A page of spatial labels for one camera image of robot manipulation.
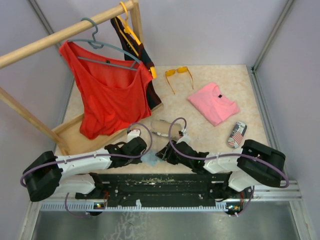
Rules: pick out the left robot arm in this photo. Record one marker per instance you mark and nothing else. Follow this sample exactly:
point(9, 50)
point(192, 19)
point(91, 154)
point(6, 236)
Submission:
point(49, 174)

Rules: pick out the grey-blue clothes hanger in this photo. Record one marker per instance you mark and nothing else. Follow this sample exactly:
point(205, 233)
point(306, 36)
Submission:
point(99, 45)

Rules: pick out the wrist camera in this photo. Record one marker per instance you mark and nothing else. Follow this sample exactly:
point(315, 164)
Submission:
point(183, 136)
point(134, 133)

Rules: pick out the grey patterned glasses case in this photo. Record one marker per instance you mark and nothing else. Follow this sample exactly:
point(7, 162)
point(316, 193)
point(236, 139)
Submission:
point(161, 127)

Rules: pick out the wooden clothes rack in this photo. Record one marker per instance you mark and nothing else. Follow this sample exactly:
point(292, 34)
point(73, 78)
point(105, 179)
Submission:
point(67, 136)

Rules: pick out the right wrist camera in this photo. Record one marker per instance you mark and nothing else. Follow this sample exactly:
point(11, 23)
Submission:
point(183, 136)

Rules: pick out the folded pink t-shirt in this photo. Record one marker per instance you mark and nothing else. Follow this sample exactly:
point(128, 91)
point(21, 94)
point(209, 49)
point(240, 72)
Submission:
point(212, 104)

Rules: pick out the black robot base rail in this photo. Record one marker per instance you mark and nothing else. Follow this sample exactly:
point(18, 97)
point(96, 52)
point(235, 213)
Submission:
point(168, 193)

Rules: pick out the yellow clothes hanger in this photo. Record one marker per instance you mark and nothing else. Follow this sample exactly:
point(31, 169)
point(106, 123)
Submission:
point(130, 31)

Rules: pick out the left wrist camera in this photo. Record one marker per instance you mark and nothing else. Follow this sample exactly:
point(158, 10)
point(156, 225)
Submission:
point(134, 133)

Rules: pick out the dark navy maroon garment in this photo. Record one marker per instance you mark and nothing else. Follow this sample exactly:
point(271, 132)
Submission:
point(153, 99)

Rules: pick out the narrow blue cleaning cloth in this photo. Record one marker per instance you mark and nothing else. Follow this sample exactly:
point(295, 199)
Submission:
point(150, 159)

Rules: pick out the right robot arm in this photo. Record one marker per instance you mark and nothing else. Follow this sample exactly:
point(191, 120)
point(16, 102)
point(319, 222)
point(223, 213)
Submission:
point(250, 165)

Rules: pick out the orange sunglasses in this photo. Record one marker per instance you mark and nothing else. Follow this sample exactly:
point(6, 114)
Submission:
point(180, 70)

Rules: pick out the red tank top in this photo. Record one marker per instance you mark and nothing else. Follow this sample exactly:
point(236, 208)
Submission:
point(113, 92)

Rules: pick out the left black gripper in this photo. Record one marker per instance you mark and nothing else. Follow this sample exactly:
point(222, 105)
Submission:
point(136, 160)

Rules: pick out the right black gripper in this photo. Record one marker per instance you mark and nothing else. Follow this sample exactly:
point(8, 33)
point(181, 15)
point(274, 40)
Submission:
point(166, 154)

